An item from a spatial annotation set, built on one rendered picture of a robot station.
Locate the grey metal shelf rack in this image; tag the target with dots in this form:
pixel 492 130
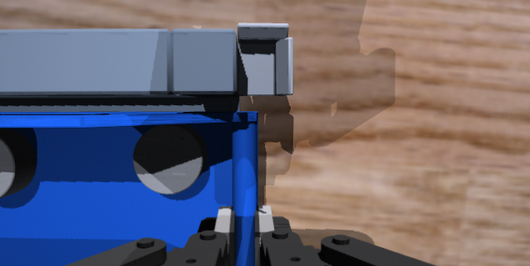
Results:
pixel 143 70

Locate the blue bin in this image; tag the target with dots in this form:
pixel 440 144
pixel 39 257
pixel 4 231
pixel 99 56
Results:
pixel 86 197

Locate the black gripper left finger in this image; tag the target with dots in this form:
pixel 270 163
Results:
pixel 212 245

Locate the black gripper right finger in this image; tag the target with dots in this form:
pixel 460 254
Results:
pixel 277 245

